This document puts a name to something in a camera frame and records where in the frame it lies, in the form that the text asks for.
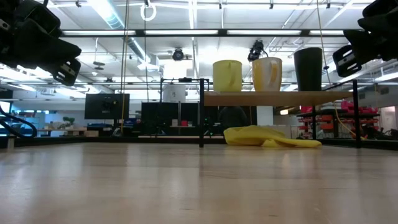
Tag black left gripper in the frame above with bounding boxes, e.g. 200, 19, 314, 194
9, 18, 82, 87

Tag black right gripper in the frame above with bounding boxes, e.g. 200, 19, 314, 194
331, 29, 398, 78

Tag tall black cup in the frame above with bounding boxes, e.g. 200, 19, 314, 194
293, 47, 324, 92

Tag yellow ceramic mug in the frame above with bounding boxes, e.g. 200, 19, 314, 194
251, 57, 283, 92

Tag small pale yellow-green mug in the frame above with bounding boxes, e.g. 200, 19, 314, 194
212, 59, 243, 93

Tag wooden shelf with black legs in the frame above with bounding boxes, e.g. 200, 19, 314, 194
198, 78, 362, 149

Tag long ceiling light panel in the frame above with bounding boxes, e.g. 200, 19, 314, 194
62, 30, 137, 35
145, 29, 219, 35
226, 29, 302, 35
309, 29, 345, 35

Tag shelving with red bins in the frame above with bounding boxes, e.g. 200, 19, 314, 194
297, 99, 381, 140

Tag green potted plant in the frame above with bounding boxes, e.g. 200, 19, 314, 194
58, 116, 76, 130

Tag black monitor screen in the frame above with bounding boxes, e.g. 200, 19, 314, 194
84, 93, 131, 120

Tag wooden bench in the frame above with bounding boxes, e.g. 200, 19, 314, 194
32, 126, 100, 138

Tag black ceiling beam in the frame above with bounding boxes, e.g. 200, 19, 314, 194
60, 29, 361, 39

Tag white box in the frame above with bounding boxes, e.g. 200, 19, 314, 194
256, 105, 274, 126

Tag white container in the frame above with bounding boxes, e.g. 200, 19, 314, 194
162, 83, 187, 103

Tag yellow cloth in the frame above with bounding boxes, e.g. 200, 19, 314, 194
223, 124, 323, 149

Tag person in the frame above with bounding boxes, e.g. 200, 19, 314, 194
218, 106, 249, 128

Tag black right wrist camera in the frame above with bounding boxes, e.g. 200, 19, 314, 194
357, 0, 398, 32

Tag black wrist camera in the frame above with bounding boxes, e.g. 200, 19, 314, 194
357, 0, 398, 32
17, 0, 62, 37

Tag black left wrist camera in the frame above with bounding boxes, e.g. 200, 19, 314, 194
17, 0, 62, 37

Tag black looped cable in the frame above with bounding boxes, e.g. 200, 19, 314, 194
0, 105, 38, 139

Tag yellow floor cable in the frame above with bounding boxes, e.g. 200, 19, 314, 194
334, 107, 368, 140

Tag silver ventilation duct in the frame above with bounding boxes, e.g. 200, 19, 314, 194
88, 0, 152, 65

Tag black table edge rail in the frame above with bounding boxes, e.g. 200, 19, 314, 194
0, 136, 398, 151

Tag dark hanging cable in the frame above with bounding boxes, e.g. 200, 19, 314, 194
144, 0, 150, 103

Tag black ceiling camera with cable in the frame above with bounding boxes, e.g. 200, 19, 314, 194
248, 39, 269, 62

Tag white hanging ring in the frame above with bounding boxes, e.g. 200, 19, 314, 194
139, 2, 157, 22

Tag round black ceiling camera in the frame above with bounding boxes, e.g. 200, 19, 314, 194
172, 47, 193, 62

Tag black metal rack frame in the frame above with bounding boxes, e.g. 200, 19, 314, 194
159, 77, 210, 138

